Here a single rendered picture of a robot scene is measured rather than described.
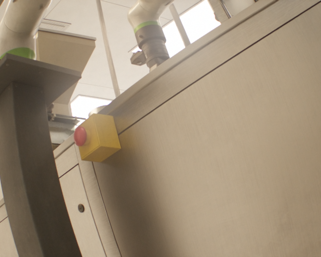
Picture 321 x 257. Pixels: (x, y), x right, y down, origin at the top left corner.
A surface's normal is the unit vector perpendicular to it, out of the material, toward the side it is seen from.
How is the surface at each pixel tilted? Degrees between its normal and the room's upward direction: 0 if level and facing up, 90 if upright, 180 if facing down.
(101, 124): 90
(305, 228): 90
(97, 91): 180
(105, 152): 180
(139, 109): 90
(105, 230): 90
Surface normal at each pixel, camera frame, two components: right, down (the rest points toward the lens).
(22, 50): 0.56, -0.17
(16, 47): 0.25, -0.43
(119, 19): 0.26, 0.89
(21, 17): -0.04, 0.85
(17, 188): -0.61, -0.15
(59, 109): 0.68, -0.44
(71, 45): 0.72, 0.03
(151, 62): -0.62, 0.08
